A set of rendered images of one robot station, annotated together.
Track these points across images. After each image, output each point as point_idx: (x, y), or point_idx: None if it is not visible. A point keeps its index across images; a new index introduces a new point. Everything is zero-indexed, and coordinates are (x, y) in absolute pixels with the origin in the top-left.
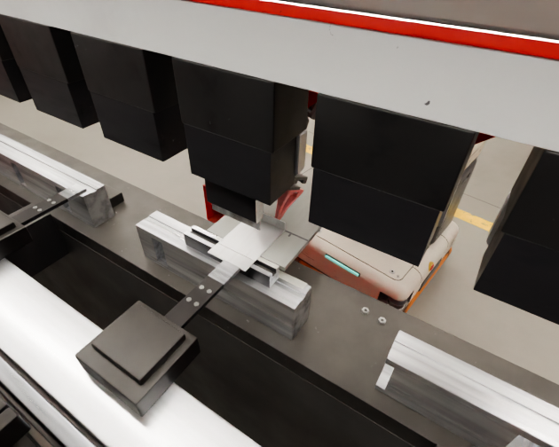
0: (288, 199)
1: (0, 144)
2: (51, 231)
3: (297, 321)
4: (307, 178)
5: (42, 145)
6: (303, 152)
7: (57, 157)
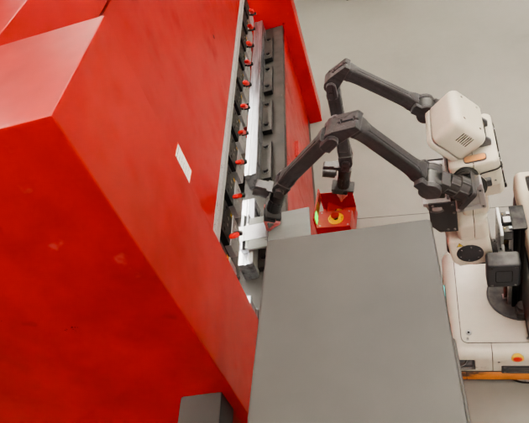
0: (274, 224)
1: (252, 126)
2: (244, 180)
3: (245, 273)
4: (280, 219)
5: (282, 123)
6: (233, 211)
7: (279, 137)
